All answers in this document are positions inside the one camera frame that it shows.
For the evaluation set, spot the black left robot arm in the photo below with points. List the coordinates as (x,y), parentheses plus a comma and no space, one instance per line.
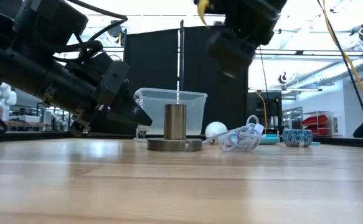
(19,71)

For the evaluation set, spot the red bin shelf rack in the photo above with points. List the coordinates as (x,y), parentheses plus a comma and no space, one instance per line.
(316,123)

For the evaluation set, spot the black divider panel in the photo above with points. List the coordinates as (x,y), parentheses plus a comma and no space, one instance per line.
(156,62)

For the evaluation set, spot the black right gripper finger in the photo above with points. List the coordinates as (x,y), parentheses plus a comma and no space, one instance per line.
(232,53)

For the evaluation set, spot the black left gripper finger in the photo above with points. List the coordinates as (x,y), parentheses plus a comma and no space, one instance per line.
(112,129)
(122,99)

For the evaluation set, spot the blue patterned tape roll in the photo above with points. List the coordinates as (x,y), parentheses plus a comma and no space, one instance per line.
(297,138)

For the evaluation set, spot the black equipment cabinet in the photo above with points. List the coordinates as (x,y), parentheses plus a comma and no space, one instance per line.
(271,109)

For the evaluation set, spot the brass lamp socket base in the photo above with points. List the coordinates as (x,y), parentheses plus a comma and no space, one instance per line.
(175,124)

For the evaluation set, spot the black aluminium table frame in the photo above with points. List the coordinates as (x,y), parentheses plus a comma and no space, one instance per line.
(28,137)

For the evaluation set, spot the white lightbulb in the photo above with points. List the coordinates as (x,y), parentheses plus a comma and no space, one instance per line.
(215,129)

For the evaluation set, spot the blue sticky note pad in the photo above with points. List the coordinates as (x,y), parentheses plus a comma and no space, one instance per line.
(315,143)

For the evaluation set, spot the blue calculator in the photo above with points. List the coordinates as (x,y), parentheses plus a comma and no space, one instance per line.
(270,140)

